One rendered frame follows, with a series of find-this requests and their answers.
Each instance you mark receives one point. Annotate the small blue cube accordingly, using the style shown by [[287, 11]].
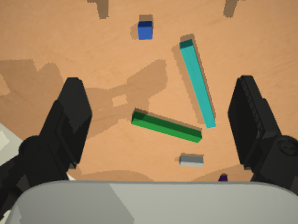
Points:
[[145, 31]]

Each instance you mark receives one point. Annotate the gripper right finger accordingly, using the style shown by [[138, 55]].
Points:
[[261, 147]]

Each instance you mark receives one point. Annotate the purple rod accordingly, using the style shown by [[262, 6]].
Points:
[[223, 178]]

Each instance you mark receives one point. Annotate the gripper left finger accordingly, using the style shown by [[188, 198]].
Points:
[[58, 148]]

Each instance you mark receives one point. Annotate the green rod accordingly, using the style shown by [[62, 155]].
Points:
[[166, 127]]

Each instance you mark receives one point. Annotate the grey rod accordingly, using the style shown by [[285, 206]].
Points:
[[192, 161]]

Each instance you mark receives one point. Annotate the turquoise rod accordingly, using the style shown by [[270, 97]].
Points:
[[195, 74]]

